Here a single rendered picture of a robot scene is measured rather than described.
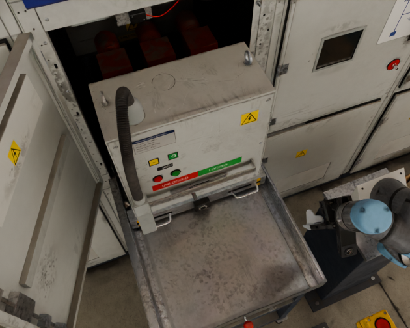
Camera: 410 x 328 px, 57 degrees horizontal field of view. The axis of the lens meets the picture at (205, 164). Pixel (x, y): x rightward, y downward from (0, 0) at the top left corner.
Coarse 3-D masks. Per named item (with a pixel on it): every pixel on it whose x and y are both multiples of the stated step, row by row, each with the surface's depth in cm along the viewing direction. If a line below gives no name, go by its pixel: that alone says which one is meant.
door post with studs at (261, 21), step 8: (256, 0) 111; (264, 0) 111; (272, 0) 112; (256, 8) 113; (264, 8) 114; (272, 8) 115; (256, 16) 116; (264, 16) 116; (272, 16) 117; (256, 24) 118; (264, 24) 119; (256, 32) 121; (264, 32) 121; (256, 40) 123; (264, 40) 124; (256, 48) 126; (264, 48) 127; (256, 56) 129; (264, 56) 130; (264, 64) 134
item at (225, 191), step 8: (256, 176) 146; (264, 176) 146; (232, 184) 144; (240, 184) 144; (248, 184) 147; (216, 192) 143; (224, 192) 145; (192, 200) 141; (168, 208) 139; (176, 208) 141; (184, 208) 143; (128, 216) 138; (160, 216) 142; (168, 216) 144; (136, 224) 139
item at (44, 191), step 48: (0, 96) 82; (48, 96) 110; (0, 144) 81; (48, 144) 110; (0, 192) 81; (48, 192) 108; (96, 192) 153; (0, 240) 86; (48, 240) 111; (0, 288) 82; (48, 288) 112
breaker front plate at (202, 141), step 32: (160, 128) 102; (192, 128) 107; (224, 128) 113; (256, 128) 119; (160, 160) 114; (192, 160) 120; (224, 160) 128; (256, 160) 136; (128, 192) 122; (160, 192) 129
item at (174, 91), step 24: (240, 48) 116; (144, 72) 112; (168, 72) 112; (192, 72) 111; (216, 72) 111; (240, 72) 111; (96, 96) 107; (144, 96) 107; (168, 96) 106; (192, 96) 106; (216, 96) 106; (240, 96) 106; (144, 120) 102; (168, 120) 101
